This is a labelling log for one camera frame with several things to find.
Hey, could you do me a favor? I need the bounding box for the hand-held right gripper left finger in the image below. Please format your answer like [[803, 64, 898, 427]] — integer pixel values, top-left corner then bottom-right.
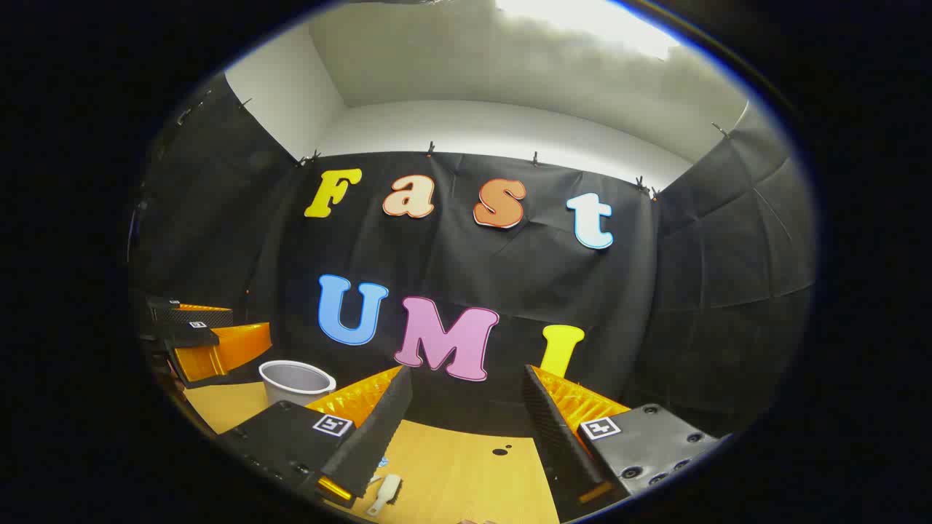
[[218, 366, 414, 510]]

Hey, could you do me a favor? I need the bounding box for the black backdrop cloth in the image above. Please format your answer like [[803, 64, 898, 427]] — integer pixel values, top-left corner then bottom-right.
[[131, 73, 816, 437]]

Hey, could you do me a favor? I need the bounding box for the small white broom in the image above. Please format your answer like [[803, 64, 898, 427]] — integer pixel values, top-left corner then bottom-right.
[[364, 473, 403, 517]]

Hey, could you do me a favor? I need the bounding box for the grey plastic garbage bin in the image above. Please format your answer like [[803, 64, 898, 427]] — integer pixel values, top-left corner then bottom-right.
[[259, 360, 338, 407]]

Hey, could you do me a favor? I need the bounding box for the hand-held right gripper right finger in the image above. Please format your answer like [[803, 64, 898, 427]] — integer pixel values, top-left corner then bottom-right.
[[522, 364, 729, 521]]

